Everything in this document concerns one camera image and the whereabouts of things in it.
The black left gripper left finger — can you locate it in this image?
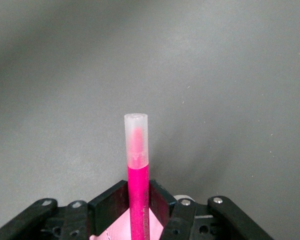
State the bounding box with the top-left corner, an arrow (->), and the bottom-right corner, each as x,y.
0,179 -> 130,240

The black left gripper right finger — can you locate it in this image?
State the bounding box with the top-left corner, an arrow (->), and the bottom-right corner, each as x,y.
148,179 -> 276,240

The pink marker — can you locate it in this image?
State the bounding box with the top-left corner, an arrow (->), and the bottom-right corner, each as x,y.
123,112 -> 150,240

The pink plastic cup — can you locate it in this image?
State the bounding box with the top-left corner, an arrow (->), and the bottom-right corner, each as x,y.
89,207 -> 165,240

